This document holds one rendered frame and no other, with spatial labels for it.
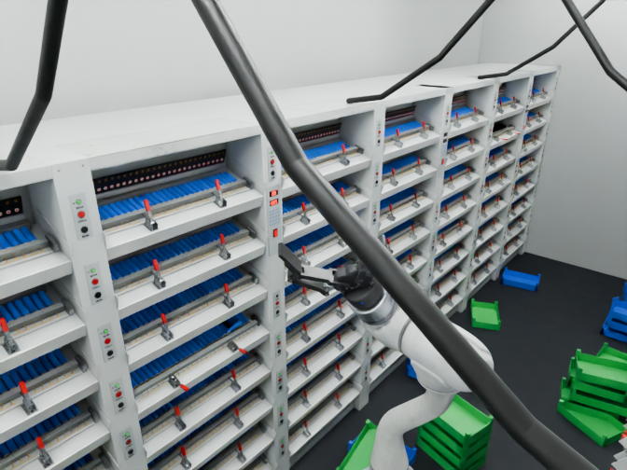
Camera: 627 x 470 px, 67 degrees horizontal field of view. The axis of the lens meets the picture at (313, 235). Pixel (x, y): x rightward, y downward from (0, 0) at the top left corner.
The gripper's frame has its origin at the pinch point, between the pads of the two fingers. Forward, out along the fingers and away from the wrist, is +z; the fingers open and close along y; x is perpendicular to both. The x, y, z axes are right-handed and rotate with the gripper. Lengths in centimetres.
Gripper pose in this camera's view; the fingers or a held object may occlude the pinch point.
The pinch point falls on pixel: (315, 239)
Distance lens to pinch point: 82.8
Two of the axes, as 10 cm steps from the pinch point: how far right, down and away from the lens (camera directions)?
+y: 8.7, -3.4, -3.6
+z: -5.0, -5.4, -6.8
